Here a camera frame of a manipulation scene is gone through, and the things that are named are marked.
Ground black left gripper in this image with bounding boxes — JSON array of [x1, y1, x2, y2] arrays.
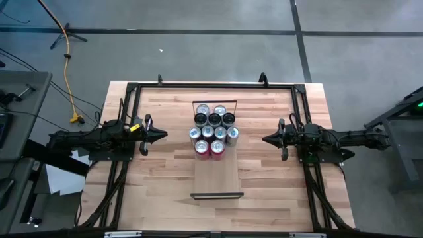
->
[[129, 114, 169, 156]]

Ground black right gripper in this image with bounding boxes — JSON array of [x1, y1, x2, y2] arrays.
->
[[262, 118, 303, 162]]

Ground silver beverage can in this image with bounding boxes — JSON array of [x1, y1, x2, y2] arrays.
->
[[188, 126, 202, 146]]

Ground red beverage can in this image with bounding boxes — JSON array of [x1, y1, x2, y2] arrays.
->
[[210, 139, 226, 161], [194, 139, 210, 161]]

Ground black support beam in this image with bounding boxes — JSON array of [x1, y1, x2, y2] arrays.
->
[[22, 138, 90, 178]]

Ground white paper sheets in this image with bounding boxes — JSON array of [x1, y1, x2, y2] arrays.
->
[[44, 150, 92, 196]]

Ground grey side table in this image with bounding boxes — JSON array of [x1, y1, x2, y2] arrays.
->
[[0, 157, 36, 234], [0, 71, 53, 161]]

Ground black metal side stand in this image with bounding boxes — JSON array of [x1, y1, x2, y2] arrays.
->
[[363, 85, 423, 192]]

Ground black tripod stand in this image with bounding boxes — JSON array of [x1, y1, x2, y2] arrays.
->
[[49, 22, 89, 50]]

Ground silver floor caster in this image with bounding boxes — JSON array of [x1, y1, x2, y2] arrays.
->
[[26, 216, 43, 229]]

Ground black desk clamp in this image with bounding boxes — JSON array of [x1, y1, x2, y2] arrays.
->
[[0, 83, 37, 106]]

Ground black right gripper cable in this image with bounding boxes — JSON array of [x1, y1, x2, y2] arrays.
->
[[289, 112, 305, 130]]

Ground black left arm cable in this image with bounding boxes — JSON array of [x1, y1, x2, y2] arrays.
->
[[95, 97, 126, 127]]

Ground black aluminium table frame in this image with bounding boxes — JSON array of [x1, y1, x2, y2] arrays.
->
[[75, 73, 357, 238]]

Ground wooden shelf black metal frame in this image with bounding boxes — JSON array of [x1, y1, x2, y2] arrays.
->
[[190, 99, 246, 201]]

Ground silver hinge bracket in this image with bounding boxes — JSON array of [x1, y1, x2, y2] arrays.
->
[[104, 231, 143, 238], [289, 232, 327, 238]]

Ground yellow power cable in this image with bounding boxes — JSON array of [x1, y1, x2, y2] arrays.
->
[[36, 0, 85, 125]]

